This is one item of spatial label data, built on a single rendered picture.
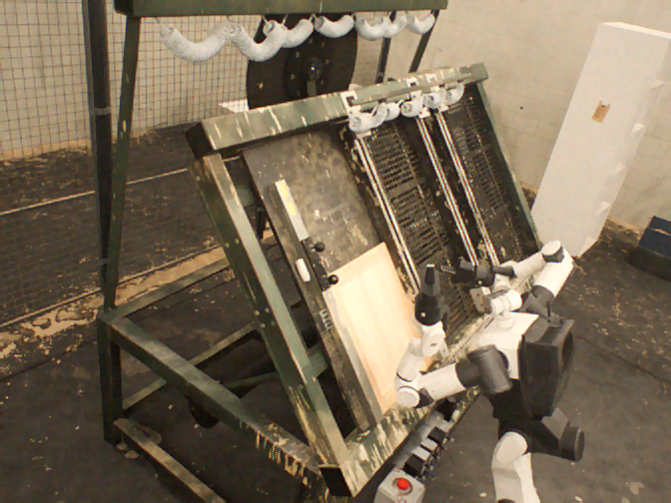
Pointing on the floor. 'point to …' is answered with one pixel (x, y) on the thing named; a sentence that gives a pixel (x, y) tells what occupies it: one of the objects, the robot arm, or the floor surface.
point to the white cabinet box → (601, 133)
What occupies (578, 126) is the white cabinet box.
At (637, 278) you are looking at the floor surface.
